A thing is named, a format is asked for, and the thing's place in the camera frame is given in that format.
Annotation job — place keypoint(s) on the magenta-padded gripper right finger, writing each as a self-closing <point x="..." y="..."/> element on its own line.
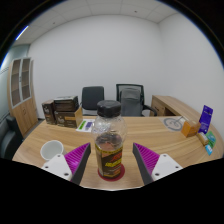
<point x="165" y="165"/>

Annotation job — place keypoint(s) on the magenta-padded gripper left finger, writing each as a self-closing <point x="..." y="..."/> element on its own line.
<point x="59" y="165"/>

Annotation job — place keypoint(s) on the clear bottle with black cap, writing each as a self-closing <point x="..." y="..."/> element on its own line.
<point x="109" y="146"/>

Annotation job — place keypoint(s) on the white and grey mug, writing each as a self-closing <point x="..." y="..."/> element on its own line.
<point x="51" y="149"/>

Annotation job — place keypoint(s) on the round grey patterned mat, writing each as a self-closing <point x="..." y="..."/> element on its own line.
<point x="173" y="124"/>

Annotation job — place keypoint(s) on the flat round red coaster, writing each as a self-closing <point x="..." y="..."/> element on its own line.
<point x="122" y="173"/>

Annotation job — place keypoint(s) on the orange wooden tissue box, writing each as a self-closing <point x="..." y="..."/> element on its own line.
<point x="190" y="129"/>

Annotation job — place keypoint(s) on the yellowish snack packet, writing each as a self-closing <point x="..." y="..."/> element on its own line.
<point x="202" y="138"/>

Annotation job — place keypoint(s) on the small blue packet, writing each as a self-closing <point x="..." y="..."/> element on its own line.
<point x="208" y="150"/>

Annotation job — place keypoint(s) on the brown cardboard box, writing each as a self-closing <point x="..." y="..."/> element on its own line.
<point x="68" y="119"/>

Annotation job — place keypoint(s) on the white printed leaflet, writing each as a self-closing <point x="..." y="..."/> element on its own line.
<point x="85" y="125"/>

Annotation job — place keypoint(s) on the small dark brown box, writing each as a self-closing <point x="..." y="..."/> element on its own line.
<point x="48" y="112"/>

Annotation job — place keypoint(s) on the green flat box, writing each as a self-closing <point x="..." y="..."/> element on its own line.
<point x="211" y="138"/>

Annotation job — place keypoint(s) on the black sofa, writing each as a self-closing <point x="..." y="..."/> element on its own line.
<point x="8" y="140"/>

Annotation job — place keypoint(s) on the wooden side desk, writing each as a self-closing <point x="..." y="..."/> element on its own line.
<point x="173" y="105"/>

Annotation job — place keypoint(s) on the wide dark brown box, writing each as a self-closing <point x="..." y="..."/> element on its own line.
<point x="66" y="104"/>

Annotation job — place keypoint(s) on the purple standing sign card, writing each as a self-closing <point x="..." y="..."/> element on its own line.
<point x="206" y="119"/>

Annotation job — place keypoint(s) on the wooden cabinet with glass doors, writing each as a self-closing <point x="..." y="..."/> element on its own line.
<point x="25" y="110"/>

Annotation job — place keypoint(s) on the grey mesh office chair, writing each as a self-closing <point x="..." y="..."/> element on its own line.
<point x="131" y="100"/>

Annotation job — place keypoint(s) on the black office chair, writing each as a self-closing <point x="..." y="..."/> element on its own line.
<point x="92" y="98"/>

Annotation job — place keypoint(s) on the rectangular ceiling light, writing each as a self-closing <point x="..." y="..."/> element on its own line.
<point x="21" y="33"/>

